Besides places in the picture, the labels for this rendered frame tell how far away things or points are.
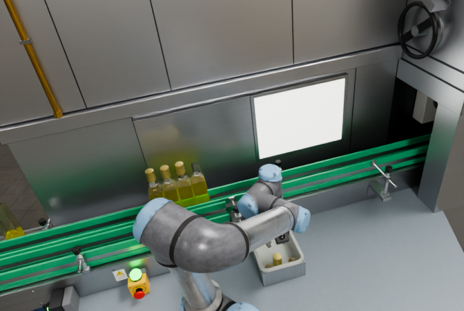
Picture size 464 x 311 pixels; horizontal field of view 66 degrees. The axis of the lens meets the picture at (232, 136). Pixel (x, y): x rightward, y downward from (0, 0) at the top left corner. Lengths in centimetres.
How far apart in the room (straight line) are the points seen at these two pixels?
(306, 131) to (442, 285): 77
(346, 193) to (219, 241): 102
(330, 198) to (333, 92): 46
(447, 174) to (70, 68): 150
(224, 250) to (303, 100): 92
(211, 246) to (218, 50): 82
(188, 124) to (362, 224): 86
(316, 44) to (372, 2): 26
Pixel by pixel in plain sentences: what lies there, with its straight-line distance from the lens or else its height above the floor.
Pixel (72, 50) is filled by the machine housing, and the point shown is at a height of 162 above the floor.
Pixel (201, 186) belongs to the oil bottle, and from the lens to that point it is 146.
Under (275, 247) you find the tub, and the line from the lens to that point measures 156.
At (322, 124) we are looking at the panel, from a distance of 166.
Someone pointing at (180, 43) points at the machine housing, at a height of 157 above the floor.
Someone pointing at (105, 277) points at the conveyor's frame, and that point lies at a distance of 158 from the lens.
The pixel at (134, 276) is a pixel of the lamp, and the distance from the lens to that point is 150.
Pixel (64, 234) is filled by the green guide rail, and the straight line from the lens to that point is 168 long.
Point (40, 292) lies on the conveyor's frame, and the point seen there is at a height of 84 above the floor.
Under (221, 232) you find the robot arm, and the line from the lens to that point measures 79.
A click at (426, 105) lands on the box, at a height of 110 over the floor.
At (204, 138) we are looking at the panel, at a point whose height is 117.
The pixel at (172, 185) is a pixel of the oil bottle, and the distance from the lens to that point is 143.
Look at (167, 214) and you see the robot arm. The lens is 82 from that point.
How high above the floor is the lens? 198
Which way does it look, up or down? 33 degrees down
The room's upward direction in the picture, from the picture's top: 8 degrees counter-clockwise
